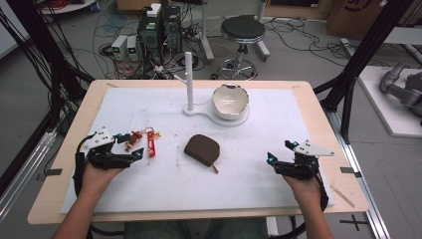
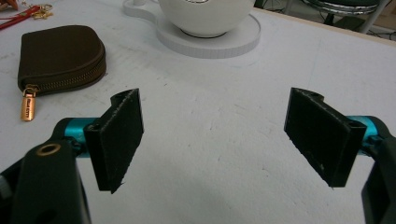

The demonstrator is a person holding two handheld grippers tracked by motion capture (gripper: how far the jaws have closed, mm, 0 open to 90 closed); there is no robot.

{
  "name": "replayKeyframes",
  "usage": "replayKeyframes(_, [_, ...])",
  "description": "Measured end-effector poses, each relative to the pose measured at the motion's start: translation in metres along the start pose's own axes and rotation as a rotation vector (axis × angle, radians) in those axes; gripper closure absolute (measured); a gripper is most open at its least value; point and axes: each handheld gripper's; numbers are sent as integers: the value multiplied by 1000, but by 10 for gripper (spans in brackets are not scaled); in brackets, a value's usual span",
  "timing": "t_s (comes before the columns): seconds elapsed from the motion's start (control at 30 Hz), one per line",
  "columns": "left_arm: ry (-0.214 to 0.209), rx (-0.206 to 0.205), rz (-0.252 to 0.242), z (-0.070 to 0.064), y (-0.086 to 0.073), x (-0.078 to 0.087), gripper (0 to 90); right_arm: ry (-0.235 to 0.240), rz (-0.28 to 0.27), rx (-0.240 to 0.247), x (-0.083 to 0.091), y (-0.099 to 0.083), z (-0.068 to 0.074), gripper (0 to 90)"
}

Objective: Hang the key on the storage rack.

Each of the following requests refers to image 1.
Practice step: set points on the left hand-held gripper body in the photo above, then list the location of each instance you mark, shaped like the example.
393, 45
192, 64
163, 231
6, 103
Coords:
106, 158

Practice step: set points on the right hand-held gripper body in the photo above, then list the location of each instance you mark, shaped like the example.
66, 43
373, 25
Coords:
303, 162

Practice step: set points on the person's left hand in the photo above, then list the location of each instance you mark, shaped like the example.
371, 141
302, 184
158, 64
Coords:
99, 179

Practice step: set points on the person's right hand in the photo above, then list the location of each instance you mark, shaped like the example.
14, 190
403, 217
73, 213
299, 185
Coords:
303, 191

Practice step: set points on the wooden table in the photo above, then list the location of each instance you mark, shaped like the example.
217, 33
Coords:
319, 109

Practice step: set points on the black tape strip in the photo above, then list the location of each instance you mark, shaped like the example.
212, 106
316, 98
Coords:
53, 172
350, 171

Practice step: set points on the white table mat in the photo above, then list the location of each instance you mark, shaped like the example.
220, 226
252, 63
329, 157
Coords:
232, 189

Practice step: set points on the thin wooden stick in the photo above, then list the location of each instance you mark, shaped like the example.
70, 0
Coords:
342, 196

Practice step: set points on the brown zip pouch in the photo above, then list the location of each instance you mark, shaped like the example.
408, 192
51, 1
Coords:
202, 149

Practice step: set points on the white eggshell-shaped bowl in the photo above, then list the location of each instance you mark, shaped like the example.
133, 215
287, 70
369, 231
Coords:
229, 100

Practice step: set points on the black tape cross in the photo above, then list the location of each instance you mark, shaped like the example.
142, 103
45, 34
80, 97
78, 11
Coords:
354, 222

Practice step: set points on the white stand with pole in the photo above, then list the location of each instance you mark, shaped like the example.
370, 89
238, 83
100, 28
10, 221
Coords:
189, 86

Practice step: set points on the white power supply unit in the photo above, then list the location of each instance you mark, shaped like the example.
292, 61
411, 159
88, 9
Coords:
119, 46
132, 48

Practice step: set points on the person's legs in jeans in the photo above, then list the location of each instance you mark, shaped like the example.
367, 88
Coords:
195, 230

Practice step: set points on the white floor board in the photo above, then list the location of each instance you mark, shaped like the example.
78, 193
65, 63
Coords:
388, 113

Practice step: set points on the black computer tower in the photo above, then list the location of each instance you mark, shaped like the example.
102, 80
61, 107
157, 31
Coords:
150, 40
171, 28

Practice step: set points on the white desk leg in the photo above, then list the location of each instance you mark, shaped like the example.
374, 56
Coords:
262, 46
206, 36

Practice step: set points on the black round stool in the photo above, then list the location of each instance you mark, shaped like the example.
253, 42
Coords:
243, 30

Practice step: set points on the white box on computer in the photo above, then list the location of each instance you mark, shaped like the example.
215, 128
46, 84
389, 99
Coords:
154, 10

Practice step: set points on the cardboard box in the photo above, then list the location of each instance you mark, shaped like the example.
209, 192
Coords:
365, 16

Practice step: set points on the aluminium frame rail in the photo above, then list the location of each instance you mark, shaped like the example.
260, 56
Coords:
361, 186
23, 176

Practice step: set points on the black metal frame post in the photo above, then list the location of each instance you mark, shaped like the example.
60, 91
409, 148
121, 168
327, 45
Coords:
43, 49
361, 56

